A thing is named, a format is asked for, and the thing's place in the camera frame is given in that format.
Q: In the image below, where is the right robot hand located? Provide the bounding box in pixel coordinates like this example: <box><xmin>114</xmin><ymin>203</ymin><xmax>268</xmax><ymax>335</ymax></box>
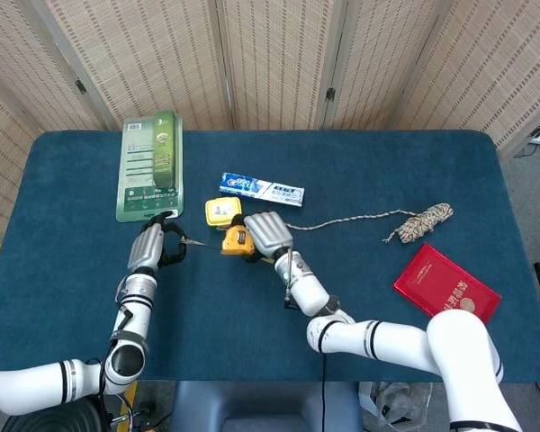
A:
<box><xmin>229</xmin><ymin>211</ymin><xmax>294</xmax><ymax>263</ymax></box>

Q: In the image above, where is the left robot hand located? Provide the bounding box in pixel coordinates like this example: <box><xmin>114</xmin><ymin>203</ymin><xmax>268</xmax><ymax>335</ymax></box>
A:
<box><xmin>126</xmin><ymin>211</ymin><xmax>189</xmax><ymax>275</ymax></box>

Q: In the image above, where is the yellow tape measure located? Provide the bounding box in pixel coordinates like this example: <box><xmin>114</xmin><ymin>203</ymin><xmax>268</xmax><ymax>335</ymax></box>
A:
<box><xmin>178</xmin><ymin>223</ymin><xmax>275</xmax><ymax>266</ymax></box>

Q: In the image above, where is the blue white toothpaste box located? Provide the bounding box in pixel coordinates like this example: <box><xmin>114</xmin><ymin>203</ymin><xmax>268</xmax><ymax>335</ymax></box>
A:
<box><xmin>219</xmin><ymin>171</ymin><xmax>306</xmax><ymax>208</ymax></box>

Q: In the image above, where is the green jar yellow lid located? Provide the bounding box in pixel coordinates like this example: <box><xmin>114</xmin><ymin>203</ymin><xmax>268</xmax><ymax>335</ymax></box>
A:
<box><xmin>204</xmin><ymin>196</ymin><xmax>244</xmax><ymax>230</ymax></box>

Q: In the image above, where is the green blister pack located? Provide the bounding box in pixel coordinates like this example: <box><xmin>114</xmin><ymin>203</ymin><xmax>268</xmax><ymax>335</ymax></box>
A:
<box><xmin>115</xmin><ymin>110</ymin><xmax>185</xmax><ymax>224</ymax></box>

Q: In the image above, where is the blue table cloth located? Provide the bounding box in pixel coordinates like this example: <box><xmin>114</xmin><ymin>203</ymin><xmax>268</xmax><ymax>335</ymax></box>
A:
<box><xmin>0</xmin><ymin>130</ymin><xmax>540</xmax><ymax>383</ymax></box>

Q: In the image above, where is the red certificate book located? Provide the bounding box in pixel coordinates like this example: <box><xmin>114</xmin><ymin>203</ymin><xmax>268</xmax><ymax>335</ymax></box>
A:
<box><xmin>392</xmin><ymin>243</ymin><xmax>502</xmax><ymax>325</ymax></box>

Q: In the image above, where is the blue grey robot torso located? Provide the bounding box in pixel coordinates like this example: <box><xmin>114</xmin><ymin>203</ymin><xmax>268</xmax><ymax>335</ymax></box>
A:
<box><xmin>170</xmin><ymin>381</ymin><xmax>364</xmax><ymax>432</ymax></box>

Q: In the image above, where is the woven folding screen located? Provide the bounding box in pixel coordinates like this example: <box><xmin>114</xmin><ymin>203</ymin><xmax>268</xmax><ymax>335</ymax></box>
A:
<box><xmin>0</xmin><ymin>0</ymin><xmax>540</xmax><ymax>242</ymax></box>

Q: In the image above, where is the clear plastic bag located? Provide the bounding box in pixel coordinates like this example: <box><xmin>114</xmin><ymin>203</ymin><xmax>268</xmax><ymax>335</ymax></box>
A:
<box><xmin>358</xmin><ymin>381</ymin><xmax>433</xmax><ymax>428</ymax></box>

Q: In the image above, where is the braided rope bundle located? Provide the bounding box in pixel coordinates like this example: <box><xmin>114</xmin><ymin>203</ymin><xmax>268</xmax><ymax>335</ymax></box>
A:
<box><xmin>283</xmin><ymin>202</ymin><xmax>455</xmax><ymax>245</ymax></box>

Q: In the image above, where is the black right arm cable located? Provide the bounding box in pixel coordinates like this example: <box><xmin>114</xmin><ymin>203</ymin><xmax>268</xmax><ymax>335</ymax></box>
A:
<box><xmin>319</xmin><ymin>350</ymin><xmax>329</xmax><ymax>432</ymax></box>

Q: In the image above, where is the black coiled hose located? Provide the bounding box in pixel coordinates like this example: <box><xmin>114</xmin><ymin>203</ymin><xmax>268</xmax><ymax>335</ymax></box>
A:
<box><xmin>2</xmin><ymin>398</ymin><xmax>107</xmax><ymax>432</ymax></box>

